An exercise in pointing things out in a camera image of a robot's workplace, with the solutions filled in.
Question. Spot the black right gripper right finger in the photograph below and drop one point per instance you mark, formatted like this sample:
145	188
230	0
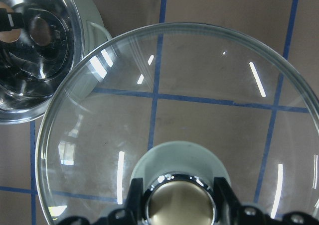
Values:
227	203

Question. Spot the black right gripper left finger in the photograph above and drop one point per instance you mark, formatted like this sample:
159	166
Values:
134	203

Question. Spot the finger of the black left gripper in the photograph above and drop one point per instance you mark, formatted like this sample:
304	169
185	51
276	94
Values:
10	20

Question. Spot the brown egg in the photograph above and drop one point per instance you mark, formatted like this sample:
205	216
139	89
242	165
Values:
14	34

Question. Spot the glass pot lid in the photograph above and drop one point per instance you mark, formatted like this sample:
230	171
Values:
178	104

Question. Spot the pale green cooking pot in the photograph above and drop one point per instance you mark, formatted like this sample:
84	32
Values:
57	35

